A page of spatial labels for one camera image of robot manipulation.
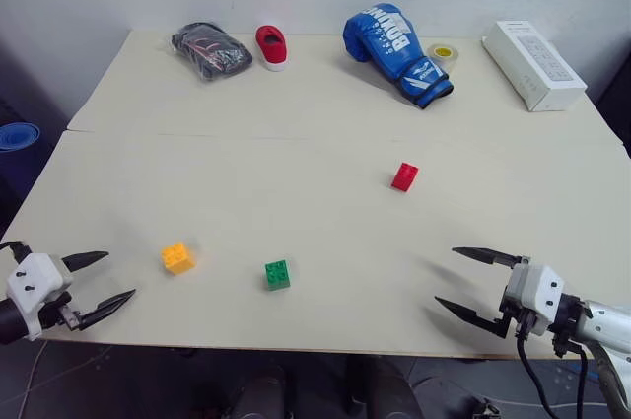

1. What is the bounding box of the white cardboard box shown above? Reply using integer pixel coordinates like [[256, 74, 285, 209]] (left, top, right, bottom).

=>
[[480, 20, 589, 113]]

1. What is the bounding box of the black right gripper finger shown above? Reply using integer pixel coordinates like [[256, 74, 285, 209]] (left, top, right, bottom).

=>
[[434, 295, 511, 340], [451, 246, 525, 268]]

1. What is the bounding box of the green toy brick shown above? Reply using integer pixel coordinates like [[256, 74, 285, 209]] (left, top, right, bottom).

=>
[[264, 258, 292, 292]]

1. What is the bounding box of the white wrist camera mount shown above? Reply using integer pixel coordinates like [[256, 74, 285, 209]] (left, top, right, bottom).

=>
[[501, 262, 567, 337], [6, 252, 74, 342]]

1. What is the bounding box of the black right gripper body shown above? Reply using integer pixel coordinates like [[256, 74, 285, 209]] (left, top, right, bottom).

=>
[[495, 254, 537, 341]]

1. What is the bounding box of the dark rounded shape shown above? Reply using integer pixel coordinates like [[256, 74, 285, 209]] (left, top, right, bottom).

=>
[[344, 356, 423, 419]]

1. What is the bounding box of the yellow toy brick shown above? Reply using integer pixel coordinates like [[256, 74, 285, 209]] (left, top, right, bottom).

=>
[[160, 242, 197, 276]]

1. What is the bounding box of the thin white cord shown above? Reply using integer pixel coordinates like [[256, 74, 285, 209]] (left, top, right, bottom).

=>
[[18, 339, 46, 419]]

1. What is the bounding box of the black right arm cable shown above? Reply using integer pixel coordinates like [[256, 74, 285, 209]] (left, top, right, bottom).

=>
[[514, 332, 591, 419]]

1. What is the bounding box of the blue boxing glove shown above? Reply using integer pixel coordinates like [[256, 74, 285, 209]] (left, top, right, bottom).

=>
[[342, 3, 456, 111]]

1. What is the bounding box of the red slip-on shoe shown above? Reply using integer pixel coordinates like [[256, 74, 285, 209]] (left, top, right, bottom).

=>
[[254, 25, 289, 72]]

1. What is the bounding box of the black item in plastic bag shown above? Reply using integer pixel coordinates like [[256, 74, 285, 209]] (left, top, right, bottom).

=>
[[170, 21, 254, 84]]

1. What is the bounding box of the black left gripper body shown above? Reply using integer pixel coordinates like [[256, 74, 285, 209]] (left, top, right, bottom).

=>
[[36, 291, 83, 333]]

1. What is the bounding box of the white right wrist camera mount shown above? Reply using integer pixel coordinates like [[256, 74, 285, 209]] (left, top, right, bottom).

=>
[[501, 262, 567, 337]]

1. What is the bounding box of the blue rolled mat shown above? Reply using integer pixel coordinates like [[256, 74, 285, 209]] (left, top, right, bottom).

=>
[[0, 122, 41, 152]]

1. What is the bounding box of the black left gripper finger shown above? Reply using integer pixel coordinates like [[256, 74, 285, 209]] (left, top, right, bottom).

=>
[[77, 289, 137, 332], [62, 250, 110, 273]]

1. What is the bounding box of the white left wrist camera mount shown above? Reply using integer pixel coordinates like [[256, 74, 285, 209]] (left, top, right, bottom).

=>
[[6, 252, 74, 342]]

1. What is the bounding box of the red toy brick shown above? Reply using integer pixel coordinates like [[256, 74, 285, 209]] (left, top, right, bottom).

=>
[[390, 161, 421, 192]]

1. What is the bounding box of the clear tape roll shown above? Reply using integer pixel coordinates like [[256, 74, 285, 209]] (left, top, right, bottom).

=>
[[426, 42, 466, 73]]

